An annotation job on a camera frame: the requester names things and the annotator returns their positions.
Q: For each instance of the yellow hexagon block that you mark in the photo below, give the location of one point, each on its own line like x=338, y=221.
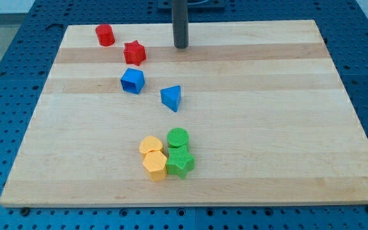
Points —
x=154, y=164

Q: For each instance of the yellow heart block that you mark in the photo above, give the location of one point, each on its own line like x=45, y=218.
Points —
x=150, y=144

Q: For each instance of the green star block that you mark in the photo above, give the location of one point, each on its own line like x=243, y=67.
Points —
x=180, y=162

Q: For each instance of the blue triangle block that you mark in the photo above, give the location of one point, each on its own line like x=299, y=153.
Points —
x=171, y=97

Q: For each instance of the light wooden board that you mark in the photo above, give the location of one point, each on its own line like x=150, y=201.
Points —
x=269, y=120

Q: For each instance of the blue cube block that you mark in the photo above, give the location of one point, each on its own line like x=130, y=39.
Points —
x=132, y=81

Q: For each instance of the green cylinder block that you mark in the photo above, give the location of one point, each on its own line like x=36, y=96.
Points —
x=177, y=137

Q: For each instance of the red cylinder block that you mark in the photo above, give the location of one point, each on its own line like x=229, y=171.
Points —
x=105, y=35

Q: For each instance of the red star block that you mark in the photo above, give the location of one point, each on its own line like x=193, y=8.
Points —
x=134, y=53

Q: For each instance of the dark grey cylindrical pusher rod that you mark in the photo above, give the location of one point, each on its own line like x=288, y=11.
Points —
x=179, y=10

